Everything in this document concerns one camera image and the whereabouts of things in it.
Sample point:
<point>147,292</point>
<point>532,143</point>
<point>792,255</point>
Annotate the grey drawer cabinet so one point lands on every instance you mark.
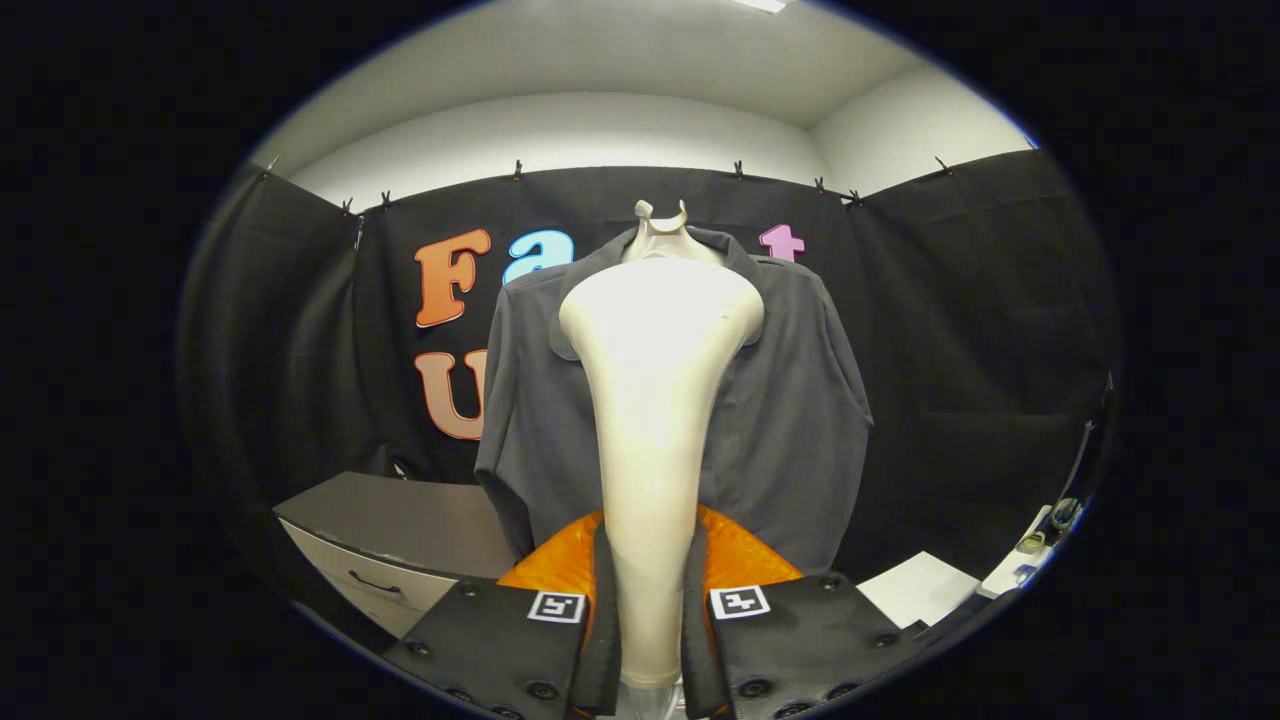
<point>400,510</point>

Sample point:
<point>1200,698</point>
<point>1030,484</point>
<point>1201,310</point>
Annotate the ceiling light panel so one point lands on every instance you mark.
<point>762,4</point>

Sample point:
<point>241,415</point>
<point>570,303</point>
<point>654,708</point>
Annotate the grey button shirt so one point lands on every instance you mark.
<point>790,420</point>

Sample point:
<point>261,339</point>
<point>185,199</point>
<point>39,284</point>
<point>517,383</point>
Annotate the white garment form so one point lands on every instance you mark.
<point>660,240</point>

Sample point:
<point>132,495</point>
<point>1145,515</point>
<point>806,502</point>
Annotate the white garment steamer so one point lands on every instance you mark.
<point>655,400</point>

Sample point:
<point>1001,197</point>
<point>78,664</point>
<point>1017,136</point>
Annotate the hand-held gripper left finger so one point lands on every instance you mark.
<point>604,650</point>

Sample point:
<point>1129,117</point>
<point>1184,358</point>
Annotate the white low cabinet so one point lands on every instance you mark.
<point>915,588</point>

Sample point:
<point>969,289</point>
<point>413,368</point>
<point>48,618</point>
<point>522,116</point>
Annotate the white side desk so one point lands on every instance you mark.
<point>1005,578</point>

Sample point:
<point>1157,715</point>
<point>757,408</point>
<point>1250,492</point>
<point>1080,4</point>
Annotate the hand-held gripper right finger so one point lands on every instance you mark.
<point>694,650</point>

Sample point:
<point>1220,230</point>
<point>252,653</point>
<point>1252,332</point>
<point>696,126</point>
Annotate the dark computer monitor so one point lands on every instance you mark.
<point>1090,445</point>

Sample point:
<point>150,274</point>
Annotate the row of black clips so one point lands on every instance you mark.
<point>517,170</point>

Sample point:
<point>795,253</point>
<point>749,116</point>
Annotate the round tape roll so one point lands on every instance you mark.
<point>1030,545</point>

